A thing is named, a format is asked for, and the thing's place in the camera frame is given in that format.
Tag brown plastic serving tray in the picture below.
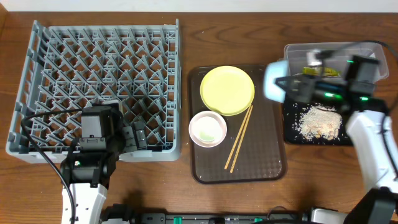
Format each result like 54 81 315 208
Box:
190 65 287 184

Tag pink white bowl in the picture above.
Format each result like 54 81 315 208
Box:
188 111 228 148

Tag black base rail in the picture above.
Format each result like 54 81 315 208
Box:
100 208 347 224

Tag black rectangular tray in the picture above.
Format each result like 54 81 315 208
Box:
280 88 372 147

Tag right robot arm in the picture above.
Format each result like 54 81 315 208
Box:
264 55 397 223

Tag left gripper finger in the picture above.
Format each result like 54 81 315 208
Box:
133 121 147 149
122 126 137 153

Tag light blue bowl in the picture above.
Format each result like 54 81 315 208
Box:
263 60 289 103

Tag green snack wrapper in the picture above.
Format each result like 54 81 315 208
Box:
303 67 340 77

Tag wooden chopstick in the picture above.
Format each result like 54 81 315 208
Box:
224 105 253 173
229 105 253 174

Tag grey plastic dishwasher rack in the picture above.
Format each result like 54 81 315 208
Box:
6 22 182 163

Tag rice food scraps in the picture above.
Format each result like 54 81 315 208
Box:
285 104 343 141

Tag right wooden chopstick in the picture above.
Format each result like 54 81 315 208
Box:
229 105 253 174

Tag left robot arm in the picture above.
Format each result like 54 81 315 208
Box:
60 101 147 223

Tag clear plastic waste bin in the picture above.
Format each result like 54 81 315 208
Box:
282 40 389 84

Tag small white cup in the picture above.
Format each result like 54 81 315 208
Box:
194 116 223 142

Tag left wooden chopstick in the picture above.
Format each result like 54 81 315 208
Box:
224 105 253 173

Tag yellow round plate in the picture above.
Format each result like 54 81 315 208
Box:
200 66 255 116

